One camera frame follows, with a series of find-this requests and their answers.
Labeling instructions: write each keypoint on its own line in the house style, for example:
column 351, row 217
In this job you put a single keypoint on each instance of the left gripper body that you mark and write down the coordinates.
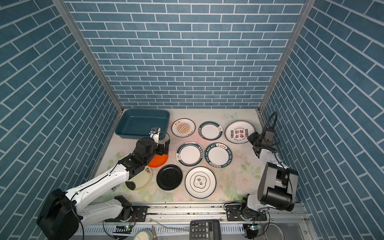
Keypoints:
column 159, row 150

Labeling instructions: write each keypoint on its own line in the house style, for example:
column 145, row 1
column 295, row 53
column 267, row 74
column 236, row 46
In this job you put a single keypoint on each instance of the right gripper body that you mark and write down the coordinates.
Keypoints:
column 255, row 139

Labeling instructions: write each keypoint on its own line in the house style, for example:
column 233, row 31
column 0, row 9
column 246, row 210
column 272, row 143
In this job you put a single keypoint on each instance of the white plate red characters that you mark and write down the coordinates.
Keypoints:
column 238, row 132

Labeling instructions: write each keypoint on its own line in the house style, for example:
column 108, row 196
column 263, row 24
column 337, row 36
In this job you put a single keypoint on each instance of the large white plate teal rim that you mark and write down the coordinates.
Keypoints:
column 190, row 154

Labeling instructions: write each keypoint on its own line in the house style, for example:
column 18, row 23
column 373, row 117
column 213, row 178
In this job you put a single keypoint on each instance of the white plate teal lettered rim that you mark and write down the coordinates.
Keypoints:
column 218, row 155

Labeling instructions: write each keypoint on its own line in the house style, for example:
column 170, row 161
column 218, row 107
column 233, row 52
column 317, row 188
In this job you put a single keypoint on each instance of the white plate green red rim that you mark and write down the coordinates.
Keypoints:
column 210, row 131

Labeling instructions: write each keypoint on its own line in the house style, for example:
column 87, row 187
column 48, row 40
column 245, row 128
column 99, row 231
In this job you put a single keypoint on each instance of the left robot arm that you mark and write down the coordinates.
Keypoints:
column 64, row 212

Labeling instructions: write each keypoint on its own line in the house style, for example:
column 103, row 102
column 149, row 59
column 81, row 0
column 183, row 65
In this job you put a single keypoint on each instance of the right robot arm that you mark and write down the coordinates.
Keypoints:
column 278, row 184

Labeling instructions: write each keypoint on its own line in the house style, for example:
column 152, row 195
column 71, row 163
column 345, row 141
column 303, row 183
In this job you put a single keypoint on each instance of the teal plastic bin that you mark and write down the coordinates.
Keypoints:
column 137, row 123

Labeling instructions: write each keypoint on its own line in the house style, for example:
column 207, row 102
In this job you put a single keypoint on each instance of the orange plastic plate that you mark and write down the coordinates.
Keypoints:
column 158, row 161

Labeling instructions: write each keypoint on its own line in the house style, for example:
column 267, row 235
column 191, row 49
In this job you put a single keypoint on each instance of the black round plate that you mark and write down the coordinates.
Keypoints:
column 169, row 177

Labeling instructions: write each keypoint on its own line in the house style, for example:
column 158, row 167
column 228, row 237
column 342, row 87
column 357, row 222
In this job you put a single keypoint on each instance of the white plate orange sunburst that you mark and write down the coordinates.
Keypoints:
column 183, row 128

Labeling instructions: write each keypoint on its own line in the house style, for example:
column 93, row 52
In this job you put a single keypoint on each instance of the cream plate with dark spot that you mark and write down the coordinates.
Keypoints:
column 141, row 180

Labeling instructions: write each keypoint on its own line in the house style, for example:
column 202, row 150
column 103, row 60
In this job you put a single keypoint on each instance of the white plate cloud outline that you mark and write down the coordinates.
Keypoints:
column 200, row 182

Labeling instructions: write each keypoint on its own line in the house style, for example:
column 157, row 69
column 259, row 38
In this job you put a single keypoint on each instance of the round white clock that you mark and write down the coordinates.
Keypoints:
column 144, row 235

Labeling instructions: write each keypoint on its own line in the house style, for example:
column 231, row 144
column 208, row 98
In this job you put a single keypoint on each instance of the left green circuit board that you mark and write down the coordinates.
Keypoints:
column 122, row 230

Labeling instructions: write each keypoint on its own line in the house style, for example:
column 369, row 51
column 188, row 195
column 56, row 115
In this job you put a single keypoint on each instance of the green circuit board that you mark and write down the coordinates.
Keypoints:
column 122, row 230
column 252, row 228

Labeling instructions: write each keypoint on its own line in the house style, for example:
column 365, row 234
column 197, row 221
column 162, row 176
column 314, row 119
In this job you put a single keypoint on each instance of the right green circuit board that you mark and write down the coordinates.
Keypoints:
column 252, row 228

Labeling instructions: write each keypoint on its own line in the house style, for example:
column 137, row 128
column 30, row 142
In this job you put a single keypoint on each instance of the black calculator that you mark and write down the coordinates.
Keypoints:
column 205, row 230

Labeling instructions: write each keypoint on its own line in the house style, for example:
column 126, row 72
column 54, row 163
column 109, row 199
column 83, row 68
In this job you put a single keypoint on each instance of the round grey bowl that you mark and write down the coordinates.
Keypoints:
column 273, row 232

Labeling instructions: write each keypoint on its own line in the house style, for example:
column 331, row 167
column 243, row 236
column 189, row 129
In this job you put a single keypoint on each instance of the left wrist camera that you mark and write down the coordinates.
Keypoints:
column 155, row 134

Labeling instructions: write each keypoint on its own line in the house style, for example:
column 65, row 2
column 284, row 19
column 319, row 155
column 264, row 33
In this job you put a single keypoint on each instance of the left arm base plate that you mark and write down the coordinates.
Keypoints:
column 134, row 214

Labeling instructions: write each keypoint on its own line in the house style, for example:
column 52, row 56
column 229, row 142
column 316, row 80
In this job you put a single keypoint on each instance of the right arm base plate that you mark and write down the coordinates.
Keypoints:
column 236, row 213

